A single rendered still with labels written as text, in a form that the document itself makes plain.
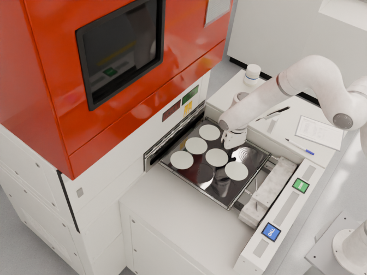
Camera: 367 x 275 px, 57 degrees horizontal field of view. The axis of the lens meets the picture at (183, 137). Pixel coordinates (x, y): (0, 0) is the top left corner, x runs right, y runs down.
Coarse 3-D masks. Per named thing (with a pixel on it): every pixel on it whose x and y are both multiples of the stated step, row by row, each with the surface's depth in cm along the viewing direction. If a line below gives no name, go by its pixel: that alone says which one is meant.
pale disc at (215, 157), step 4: (216, 148) 155; (208, 152) 153; (212, 152) 153; (216, 152) 154; (220, 152) 154; (224, 152) 154; (208, 156) 152; (212, 156) 152; (216, 156) 152; (220, 156) 152; (224, 156) 152; (208, 160) 150; (212, 160) 150; (216, 160) 151; (220, 160) 151; (224, 160) 151; (212, 164) 149; (216, 164) 149; (220, 164) 149; (224, 164) 149
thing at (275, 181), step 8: (280, 168) 153; (272, 176) 150; (280, 176) 150; (288, 176) 150; (264, 184) 147; (272, 184) 147; (280, 184) 147; (264, 192) 144; (272, 192) 144; (272, 200) 142; (256, 208) 138; (240, 216) 136; (248, 224) 136; (256, 224) 134
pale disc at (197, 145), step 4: (188, 140) 157; (192, 140) 157; (196, 140) 158; (200, 140) 158; (188, 144) 156; (192, 144) 156; (196, 144) 156; (200, 144) 156; (204, 144) 156; (188, 148) 154; (192, 148) 154; (196, 148) 154; (200, 148) 154; (204, 148) 155; (192, 152) 153; (196, 152) 153; (200, 152) 153
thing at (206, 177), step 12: (192, 132) 161; (180, 144) 155; (216, 144) 157; (168, 156) 150; (192, 156) 151; (204, 156) 152; (228, 156) 153; (240, 156) 153; (252, 156) 154; (264, 156) 154; (192, 168) 147; (204, 168) 147; (216, 168) 148; (252, 168) 149; (192, 180) 143; (204, 180) 143; (216, 180) 144; (228, 180) 144; (240, 180) 145; (216, 192) 140; (228, 192) 140; (228, 204) 136
